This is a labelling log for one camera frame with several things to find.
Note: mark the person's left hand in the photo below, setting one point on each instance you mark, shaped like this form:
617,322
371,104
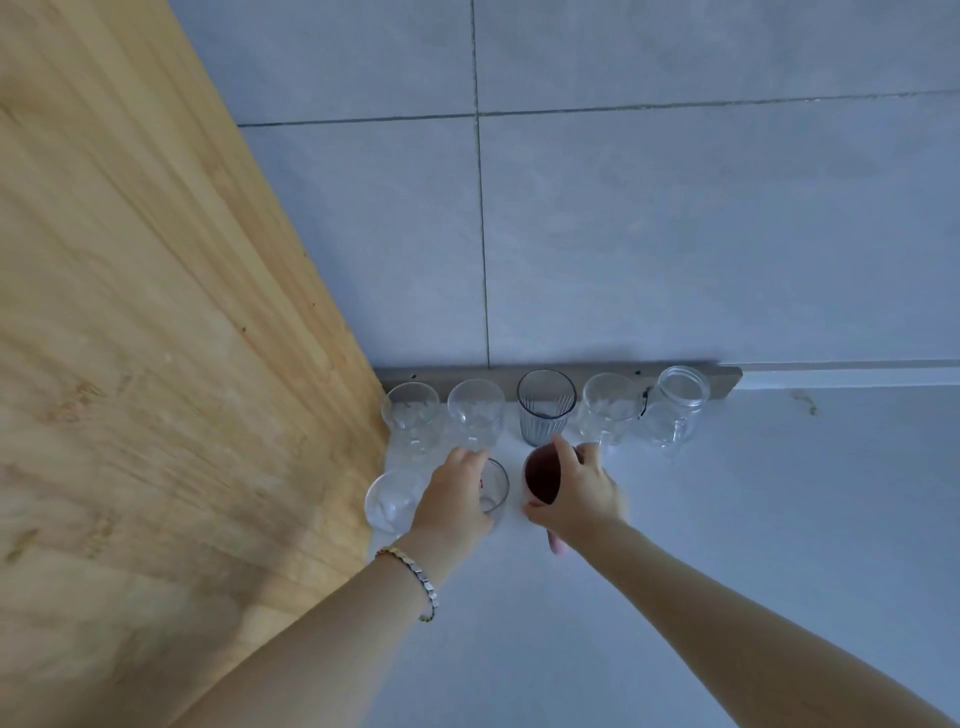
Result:
454,510

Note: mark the person's right hand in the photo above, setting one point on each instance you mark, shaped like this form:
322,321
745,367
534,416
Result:
589,502

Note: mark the clear glass red print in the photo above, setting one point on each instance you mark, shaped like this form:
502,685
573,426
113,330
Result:
496,487

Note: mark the pink ceramic mug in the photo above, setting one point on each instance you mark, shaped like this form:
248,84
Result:
541,476

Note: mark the clear glass mug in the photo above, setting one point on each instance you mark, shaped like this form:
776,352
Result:
611,409

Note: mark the dark grey ribbed glass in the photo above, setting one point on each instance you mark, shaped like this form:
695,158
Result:
546,409

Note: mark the person's right forearm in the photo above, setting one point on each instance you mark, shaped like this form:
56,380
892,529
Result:
750,645

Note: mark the person's left forearm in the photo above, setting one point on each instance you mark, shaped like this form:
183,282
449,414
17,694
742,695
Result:
315,660

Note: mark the white table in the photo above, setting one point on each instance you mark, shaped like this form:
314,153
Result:
675,562

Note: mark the wooden cutting board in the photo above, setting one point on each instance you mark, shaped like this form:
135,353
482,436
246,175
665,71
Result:
112,300

